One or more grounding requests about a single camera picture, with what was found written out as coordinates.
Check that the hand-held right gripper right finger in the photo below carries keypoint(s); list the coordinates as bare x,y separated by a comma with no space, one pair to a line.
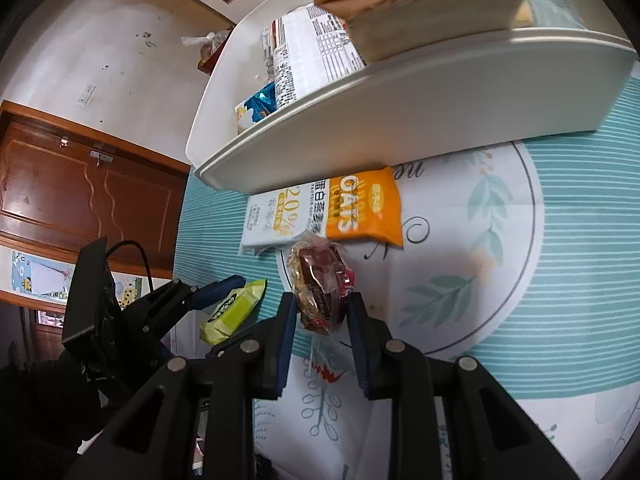
358,345

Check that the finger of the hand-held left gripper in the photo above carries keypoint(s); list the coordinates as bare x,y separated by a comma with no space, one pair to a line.
220,290
172,325

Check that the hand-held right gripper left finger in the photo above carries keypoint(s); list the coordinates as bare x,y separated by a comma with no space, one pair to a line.
284,345

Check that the yellow-green snack packet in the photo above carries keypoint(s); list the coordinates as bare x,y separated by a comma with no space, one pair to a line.
232,312

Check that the brown cake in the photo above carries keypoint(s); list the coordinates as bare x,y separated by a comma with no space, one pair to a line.
320,285

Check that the white plastic storage box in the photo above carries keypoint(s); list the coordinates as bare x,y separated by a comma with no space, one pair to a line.
450,105

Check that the brown wooden door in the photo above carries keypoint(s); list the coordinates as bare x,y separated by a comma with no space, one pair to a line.
50,185

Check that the orange and white oat packet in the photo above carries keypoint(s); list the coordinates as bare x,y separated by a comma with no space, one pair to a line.
350,210

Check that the metal door latch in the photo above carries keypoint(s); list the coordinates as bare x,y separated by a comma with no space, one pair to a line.
102,155

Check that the blue and white snack packet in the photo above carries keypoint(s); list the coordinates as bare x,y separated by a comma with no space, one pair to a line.
260,107

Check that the plastic bag with red package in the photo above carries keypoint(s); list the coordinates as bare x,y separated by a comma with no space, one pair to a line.
210,50

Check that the white packet with printed table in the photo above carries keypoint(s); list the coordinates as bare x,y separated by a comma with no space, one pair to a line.
310,55

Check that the layered cake slice packet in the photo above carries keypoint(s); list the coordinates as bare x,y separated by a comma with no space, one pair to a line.
425,5

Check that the colourful wall poster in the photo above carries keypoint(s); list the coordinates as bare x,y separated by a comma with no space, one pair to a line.
45,275

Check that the white light switch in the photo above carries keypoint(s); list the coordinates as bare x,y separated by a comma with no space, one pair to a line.
86,94

